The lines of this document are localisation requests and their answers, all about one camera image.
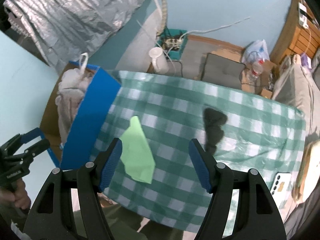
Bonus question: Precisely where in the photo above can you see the dark brown sock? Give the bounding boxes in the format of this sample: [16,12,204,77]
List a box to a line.
[203,108,227,155]

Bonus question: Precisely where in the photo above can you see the wooden drawer cabinet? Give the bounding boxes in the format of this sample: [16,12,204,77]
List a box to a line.
[270,0,319,64]

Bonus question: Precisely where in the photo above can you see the plastic water bottle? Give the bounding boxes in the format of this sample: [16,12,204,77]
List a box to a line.
[249,60,264,82]

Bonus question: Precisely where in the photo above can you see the light green cloth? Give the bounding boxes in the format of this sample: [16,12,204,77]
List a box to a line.
[120,116,156,184]

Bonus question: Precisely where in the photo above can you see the white smartphone with stickers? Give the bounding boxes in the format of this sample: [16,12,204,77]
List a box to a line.
[270,172,292,202]

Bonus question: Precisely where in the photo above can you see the white plastic bag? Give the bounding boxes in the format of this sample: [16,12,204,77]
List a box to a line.
[241,39,270,64]

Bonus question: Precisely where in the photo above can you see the silver foil cover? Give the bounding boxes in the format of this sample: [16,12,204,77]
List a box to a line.
[4,0,145,73]

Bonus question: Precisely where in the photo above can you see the green checked tablecloth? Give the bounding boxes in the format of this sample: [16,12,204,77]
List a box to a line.
[91,70,305,232]

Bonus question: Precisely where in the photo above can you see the teal basket with power strip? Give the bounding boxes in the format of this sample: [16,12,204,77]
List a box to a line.
[158,27,188,60]

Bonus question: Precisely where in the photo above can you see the blue cardboard box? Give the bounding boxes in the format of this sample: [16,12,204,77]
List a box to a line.
[40,61,121,170]

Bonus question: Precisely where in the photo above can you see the left hand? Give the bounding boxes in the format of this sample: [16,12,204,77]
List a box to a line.
[0,178,31,210]

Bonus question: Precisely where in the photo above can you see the white plastic jug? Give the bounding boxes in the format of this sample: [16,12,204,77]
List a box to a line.
[149,47,170,74]

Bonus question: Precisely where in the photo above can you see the white power cable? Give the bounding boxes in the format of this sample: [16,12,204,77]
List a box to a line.
[178,16,251,41]

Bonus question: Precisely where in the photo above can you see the grey laptop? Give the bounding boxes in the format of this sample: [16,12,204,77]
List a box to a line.
[200,53,245,90]

